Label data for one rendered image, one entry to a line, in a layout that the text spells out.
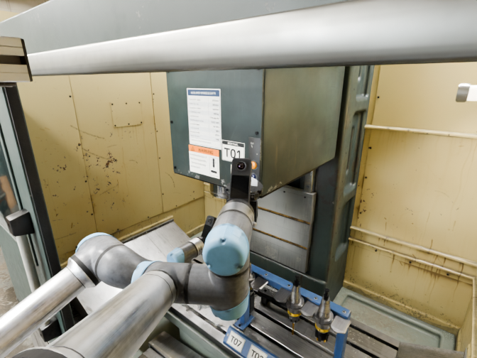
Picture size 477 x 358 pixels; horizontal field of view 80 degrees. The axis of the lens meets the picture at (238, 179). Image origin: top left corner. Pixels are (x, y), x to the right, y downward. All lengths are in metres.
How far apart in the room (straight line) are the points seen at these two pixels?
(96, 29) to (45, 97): 1.40
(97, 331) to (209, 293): 0.24
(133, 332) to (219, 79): 0.76
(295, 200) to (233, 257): 1.18
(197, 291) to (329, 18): 0.47
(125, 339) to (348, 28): 0.37
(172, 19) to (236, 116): 0.58
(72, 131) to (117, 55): 1.55
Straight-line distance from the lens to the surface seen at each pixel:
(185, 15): 0.36
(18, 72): 0.40
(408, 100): 1.76
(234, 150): 0.95
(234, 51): 0.27
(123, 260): 0.89
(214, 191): 1.25
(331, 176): 1.54
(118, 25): 0.47
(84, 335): 0.36
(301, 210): 1.63
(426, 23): 0.21
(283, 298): 1.16
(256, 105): 0.87
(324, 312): 1.09
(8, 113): 1.08
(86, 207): 2.07
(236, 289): 0.54
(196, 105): 1.04
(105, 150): 2.05
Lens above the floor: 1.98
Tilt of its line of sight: 19 degrees down
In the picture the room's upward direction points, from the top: straight up
